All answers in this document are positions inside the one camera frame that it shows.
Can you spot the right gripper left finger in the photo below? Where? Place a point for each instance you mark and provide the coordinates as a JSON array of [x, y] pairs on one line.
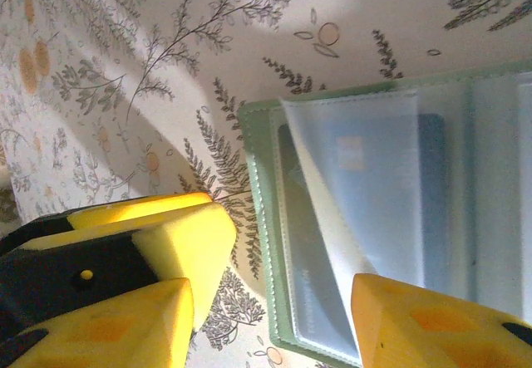
[[116, 330]]

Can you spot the light blue credit card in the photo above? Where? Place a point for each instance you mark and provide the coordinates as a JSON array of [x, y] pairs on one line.
[[374, 202]]

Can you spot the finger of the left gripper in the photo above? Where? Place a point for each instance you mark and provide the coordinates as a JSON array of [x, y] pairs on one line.
[[183, 247], [137, 212]]

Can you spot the green card holder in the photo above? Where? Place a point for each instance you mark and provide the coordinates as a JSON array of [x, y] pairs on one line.
[[259, 177]]

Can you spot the floral table cover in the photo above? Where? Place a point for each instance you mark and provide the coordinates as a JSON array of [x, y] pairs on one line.
[[124, 31]]

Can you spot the dark navy credit card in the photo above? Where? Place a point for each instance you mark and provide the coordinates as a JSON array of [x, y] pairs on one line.
[[432, 197]]

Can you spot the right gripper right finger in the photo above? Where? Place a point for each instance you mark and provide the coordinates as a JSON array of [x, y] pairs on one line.
[[436, 335]]

